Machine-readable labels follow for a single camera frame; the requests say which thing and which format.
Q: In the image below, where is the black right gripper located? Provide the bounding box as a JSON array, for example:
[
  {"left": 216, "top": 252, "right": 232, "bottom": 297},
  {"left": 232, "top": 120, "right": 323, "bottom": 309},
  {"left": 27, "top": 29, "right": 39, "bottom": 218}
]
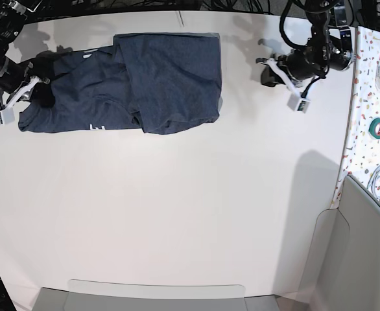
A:
[{"left": 0, "top": 51, "right": 60, "bottom": 108}]

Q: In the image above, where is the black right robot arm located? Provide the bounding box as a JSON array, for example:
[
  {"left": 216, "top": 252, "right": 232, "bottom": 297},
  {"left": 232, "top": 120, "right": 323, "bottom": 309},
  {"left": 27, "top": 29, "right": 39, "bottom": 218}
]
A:
[{"left": 0, "top": 1, "right": 59, "bottom": 111}]

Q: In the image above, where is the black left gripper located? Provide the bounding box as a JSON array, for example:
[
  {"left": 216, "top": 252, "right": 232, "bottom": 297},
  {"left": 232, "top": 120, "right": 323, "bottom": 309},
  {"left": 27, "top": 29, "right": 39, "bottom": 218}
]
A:
[{"left": 261, "top": 48, "right": 328, "bottom": 87}]

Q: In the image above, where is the green tape roll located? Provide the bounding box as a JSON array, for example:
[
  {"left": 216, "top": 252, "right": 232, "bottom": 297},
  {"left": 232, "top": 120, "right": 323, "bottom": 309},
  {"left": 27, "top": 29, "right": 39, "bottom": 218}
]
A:
[{"left": 369, "top": 118, "right": 380, "bottom": 140}]

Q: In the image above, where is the grey plastic bin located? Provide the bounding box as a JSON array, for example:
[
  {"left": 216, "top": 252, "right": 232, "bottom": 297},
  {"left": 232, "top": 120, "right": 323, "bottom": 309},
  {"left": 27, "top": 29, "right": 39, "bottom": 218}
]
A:
[
  {"left": 33, "top": 279, "right": 279, "bottom": 310},
  {"left": 296, "top": 176, "right": 380, "bottom": 310}
]

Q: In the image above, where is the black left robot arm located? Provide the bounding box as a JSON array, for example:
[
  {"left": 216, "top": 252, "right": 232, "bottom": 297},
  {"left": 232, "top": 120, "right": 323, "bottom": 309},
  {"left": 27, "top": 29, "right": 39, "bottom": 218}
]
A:
[{"left": 256, "top": 1, "right": 354, "bottom": 87}]

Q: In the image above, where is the grey plastic bin front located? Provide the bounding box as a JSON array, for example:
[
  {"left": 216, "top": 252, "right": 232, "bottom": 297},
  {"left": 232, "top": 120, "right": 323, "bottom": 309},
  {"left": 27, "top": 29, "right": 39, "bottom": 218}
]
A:
[{"left": 33, "top": 279, "right": 279, "bottom": 310}]

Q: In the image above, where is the terrazzo patterned side table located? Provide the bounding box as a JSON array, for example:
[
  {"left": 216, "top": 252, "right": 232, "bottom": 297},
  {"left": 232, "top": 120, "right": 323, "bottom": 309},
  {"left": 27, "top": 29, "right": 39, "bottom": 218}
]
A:
[{"left": 331, "top": 27, "right": 380, "bottom": 209}]

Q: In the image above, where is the navy blue t-shirt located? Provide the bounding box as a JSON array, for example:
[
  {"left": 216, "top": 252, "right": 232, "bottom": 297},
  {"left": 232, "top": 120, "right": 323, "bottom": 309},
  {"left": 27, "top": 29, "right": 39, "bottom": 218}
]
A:
[{"left": 18, "top": 33, "right": 222, "bottom": 135}]

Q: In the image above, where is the grey plastic bin right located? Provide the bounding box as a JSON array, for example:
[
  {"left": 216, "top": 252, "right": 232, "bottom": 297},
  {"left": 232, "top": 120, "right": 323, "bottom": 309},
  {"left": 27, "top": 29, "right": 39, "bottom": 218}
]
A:
[{"left": 296, "top": 176, "right": 380, "bottom": 310}]

